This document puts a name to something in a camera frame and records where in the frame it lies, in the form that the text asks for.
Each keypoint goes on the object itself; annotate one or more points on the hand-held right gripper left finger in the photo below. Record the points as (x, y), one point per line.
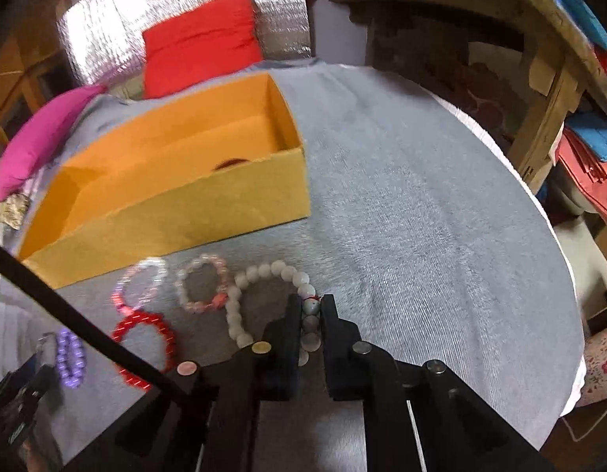
(294, 319)

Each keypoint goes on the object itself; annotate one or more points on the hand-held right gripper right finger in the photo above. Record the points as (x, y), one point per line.
(330, 324)

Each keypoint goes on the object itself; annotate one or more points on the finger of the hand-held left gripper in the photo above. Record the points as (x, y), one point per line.
(46, 354)

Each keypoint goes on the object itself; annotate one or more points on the orange cardboard box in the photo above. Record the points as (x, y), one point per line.
(185, 221)

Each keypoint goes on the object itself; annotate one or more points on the grey blanket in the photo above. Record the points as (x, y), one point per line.
(407, 206)

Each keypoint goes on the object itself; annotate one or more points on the beige patterned cloth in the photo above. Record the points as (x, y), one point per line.
(13, 209)

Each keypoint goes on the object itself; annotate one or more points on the dark red bangle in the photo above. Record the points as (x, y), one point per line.
(232, 162)

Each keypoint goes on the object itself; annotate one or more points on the magenta pillow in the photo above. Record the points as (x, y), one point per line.
(42, 137)

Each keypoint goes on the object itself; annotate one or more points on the floral cushion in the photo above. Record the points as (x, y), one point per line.
(603, 364)

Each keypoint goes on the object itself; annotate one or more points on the wooden cabinet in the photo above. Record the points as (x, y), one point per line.
(28, 69)

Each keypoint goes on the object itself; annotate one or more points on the red pillow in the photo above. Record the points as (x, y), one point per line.
(200, 49)

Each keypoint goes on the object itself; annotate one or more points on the coral folded cloth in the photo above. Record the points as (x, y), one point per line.
(589, 182)

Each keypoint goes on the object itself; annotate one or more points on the wooden shelf unit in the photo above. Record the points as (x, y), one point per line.
(544, 108)

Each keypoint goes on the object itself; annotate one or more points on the blue folded cloth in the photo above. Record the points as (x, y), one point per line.
(594, 132)

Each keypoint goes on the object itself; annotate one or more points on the silver foil insulation sheet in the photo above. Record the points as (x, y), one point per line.
(101, 24)

